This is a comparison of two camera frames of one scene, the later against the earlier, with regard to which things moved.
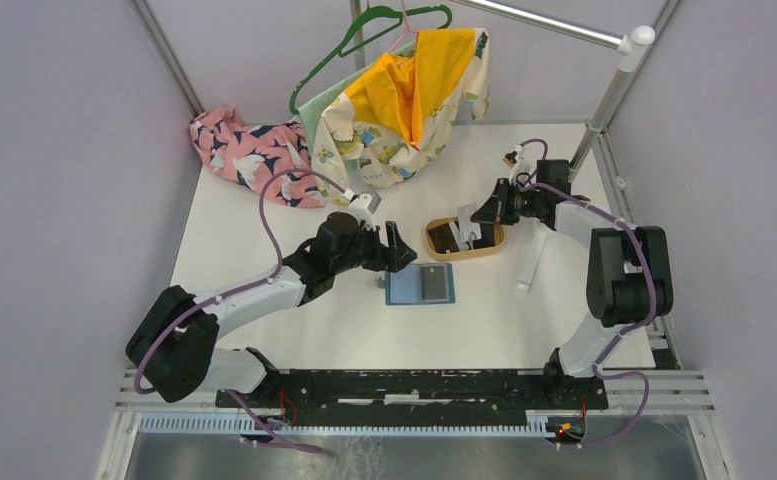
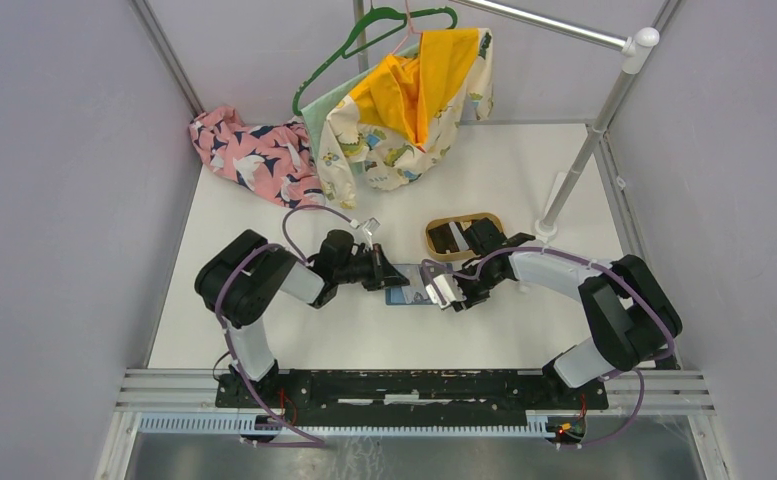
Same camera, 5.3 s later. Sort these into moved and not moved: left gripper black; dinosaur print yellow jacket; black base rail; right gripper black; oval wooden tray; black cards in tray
Moved: right gripper black; left gripper black
Not moved: oval wooden tray; dinosaur print yellow jacket; black cards in tray; black base rail
